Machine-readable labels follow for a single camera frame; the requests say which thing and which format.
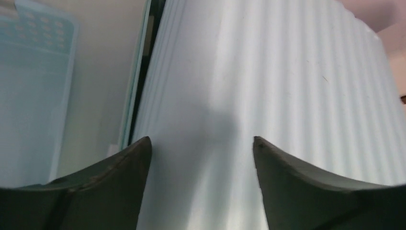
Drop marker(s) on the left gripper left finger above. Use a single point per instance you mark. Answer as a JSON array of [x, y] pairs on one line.
[[104, 196]]

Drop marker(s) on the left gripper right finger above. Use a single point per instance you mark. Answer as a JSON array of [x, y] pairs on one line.
[[300, 196]]

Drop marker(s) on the blue perforated plastic basket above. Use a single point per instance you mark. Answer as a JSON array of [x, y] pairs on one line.
[[37, 54]]

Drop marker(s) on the cream plastic drawer cabinet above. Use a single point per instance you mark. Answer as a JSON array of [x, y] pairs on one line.
[[394, 42]]

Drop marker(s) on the light blue ribbed suitcase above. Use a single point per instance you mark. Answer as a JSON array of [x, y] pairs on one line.
[[305, 75]]

